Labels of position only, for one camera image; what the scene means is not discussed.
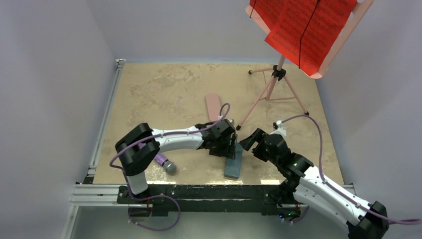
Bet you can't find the grey glasses case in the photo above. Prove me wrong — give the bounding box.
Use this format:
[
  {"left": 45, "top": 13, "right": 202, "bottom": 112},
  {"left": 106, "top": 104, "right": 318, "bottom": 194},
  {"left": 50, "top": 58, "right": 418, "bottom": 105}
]
[{"left": 224, "top": 143, "right": 243, "bottom": 180}]

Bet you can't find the pink glasses case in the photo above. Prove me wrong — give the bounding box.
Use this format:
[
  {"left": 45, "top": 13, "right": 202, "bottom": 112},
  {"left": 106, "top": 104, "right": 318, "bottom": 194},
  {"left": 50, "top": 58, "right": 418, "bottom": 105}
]
[{"left": 205, "top": 93, "right": 221, "bottom": 122}]

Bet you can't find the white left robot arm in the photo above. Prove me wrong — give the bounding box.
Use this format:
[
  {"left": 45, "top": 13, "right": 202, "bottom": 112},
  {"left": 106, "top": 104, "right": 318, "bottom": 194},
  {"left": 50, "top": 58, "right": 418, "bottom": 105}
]
[{"left": 115, "top": 119, "right": 237, "bottom": 204}]

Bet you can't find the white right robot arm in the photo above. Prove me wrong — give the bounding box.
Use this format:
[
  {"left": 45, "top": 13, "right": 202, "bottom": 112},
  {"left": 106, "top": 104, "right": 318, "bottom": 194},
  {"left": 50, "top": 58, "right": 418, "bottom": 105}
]
[{"left": 240, "top": 128, "right": 389, "bottom": 239}]

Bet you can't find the red sheet music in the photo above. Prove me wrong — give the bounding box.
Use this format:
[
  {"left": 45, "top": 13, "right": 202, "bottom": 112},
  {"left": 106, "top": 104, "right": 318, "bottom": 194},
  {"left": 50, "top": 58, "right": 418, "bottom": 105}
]
[{"left": 249, "top": 0, "right": 357, "bottom": 76}]

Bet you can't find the pink music stand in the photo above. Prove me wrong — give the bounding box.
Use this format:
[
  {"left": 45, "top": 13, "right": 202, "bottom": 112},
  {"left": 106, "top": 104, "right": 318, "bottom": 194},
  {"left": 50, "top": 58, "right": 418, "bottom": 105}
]
[{"left": 236, "top": 0, "right": 373, "bottom": 130}]

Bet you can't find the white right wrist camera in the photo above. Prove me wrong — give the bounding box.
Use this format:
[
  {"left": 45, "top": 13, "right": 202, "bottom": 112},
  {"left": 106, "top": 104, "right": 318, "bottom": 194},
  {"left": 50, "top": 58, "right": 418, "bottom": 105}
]
[{"left": 271, "top": 120, "right": 287, "bottom": 136}]

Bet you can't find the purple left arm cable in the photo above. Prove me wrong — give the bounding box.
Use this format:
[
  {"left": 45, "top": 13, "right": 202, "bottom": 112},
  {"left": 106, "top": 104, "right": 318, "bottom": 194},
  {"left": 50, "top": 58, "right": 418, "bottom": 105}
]
[{"left": 109, "top": 103, "right": 231, "bottom": 202}]

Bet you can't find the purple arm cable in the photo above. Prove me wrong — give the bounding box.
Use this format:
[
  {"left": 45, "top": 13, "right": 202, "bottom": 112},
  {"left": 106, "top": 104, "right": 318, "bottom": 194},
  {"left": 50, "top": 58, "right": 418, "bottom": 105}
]
[
  {"left": 109, "top": 103, "right": 231, "bottom": 202},
  {"left": 280, "top": 114, "right": 422, "bottom": 226}
]

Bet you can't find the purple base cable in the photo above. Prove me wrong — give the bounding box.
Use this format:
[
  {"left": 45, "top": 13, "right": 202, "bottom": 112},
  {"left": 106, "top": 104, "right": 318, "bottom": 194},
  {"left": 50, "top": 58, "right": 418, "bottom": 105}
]
[{"left": 127, "top": 193, "right": 182, "bottom": 232}]

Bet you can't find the aluminium frame rail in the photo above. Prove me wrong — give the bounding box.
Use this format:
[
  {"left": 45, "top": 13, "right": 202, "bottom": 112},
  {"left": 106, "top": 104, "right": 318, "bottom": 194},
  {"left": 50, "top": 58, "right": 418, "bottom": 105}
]
[{"left": 60, "top": 59, "right": 126, "bottom": 239}]

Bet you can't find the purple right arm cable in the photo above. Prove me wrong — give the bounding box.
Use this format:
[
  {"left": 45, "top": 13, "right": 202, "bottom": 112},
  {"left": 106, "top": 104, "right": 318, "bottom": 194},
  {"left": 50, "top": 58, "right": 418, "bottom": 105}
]
[{"left": 280, "top": 114, "right": 422, "bottom": 226}]

